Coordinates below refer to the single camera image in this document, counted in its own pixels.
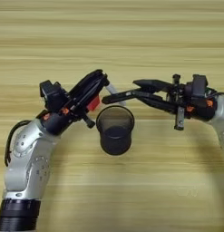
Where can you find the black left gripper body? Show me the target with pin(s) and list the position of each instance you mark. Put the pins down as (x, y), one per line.
(56, 120)

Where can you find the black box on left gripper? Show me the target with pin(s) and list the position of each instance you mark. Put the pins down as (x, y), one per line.
(53, 95)

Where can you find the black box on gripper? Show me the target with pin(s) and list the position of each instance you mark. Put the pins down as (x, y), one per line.
(53, 95)
(199, 86)

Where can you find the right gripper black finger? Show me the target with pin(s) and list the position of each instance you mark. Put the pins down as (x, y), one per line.
(152, 85)
(158, 104)

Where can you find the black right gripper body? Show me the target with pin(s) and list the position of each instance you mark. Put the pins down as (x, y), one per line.
(201, 105)

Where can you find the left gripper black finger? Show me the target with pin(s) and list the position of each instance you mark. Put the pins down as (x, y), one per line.
(86, 80)
(92, 90)

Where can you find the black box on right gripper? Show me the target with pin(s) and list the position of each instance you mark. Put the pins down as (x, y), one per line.
(199, 86)

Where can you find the black mesh pen cup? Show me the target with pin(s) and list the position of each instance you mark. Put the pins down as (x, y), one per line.
(116, 139)

